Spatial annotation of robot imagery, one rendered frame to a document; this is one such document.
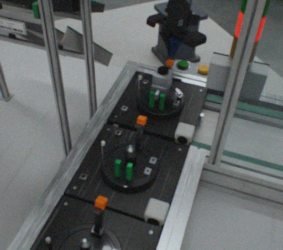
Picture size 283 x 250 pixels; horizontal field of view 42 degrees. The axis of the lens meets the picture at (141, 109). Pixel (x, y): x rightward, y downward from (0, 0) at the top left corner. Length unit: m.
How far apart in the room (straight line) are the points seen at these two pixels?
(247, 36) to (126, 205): 0.44
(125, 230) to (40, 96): 0.64
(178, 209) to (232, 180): 0.19
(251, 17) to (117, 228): 0.50
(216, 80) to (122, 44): 0.77
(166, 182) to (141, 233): 0.14
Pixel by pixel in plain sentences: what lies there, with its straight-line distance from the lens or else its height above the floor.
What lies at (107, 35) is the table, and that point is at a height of 0.86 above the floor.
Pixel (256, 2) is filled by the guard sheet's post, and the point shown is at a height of 1.40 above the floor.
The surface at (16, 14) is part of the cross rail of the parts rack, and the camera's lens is 0.82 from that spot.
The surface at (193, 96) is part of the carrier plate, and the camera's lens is 1.11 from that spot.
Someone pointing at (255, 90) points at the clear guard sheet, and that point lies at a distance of 0.79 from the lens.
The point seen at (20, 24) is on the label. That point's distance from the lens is 0.82.
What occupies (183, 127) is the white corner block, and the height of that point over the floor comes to 0.99.
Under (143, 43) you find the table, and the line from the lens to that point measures 1.53.
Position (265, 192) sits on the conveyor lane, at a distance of 1.00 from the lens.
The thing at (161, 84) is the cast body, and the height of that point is 1.06.
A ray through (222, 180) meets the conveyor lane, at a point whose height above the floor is 0.91.
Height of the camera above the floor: 1.69
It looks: 43 degrees down
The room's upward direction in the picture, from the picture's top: 3 degrees clockwise
